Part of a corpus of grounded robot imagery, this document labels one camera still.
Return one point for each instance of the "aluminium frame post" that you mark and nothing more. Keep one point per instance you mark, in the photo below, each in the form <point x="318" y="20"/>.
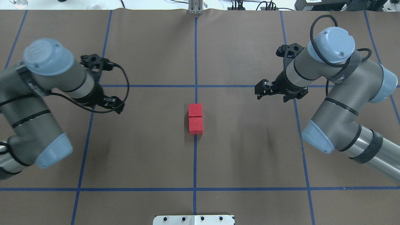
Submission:
<point x="195" y="7"/>

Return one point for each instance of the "brown paper table mat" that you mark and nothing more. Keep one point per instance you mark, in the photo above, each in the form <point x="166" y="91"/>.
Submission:
<point x="193" y="138"/>

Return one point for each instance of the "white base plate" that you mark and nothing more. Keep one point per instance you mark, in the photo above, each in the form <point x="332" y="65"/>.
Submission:
<point x="194" y="220"/>

